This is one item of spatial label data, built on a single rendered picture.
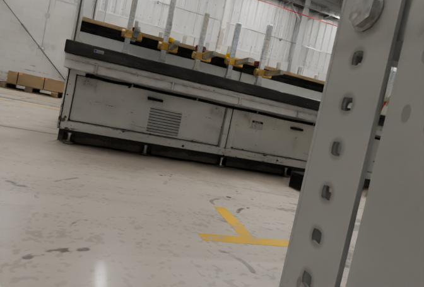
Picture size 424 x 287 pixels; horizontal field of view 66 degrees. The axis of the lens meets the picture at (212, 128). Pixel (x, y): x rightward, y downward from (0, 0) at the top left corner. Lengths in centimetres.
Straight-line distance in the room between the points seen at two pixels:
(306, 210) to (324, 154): 3
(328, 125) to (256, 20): 1047
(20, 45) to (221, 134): 768
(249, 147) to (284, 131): 36
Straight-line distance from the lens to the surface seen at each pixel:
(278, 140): 295
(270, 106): 263
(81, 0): 238
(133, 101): 256
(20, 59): 973
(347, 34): 17
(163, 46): 234
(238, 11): 1048
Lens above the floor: 45
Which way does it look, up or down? 3 degrees down
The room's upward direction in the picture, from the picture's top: 12 degrees clockwise
